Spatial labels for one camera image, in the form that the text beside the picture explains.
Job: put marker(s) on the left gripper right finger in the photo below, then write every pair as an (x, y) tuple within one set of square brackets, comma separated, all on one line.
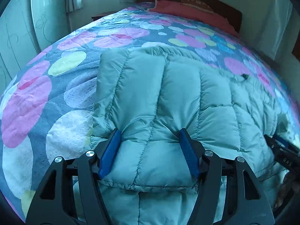
[(245, 200)]

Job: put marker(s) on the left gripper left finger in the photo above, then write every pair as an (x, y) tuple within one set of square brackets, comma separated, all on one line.
[(54, 202)]

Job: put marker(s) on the light green puffer jacket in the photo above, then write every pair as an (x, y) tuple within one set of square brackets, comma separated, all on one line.
[(149, 94)]

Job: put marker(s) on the person's hand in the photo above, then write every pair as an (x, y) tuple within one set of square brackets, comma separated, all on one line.
[(289, 182)]

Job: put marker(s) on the colourful circle pattern bedspread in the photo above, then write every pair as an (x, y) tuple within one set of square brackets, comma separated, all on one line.
[(46, 110)]

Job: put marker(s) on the brown embroidered pillow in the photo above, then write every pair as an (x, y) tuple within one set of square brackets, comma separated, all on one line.
[(198, 4)]

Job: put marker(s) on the red blanket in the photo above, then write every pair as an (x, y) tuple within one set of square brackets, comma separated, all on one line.
[(188, 12)]

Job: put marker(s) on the glass door wardrobe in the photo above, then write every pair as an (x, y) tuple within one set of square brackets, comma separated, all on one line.
[(27, 28)]

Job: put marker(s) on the wooden nightstand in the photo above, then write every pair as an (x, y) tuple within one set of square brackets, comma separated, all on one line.
[(96, 17)]

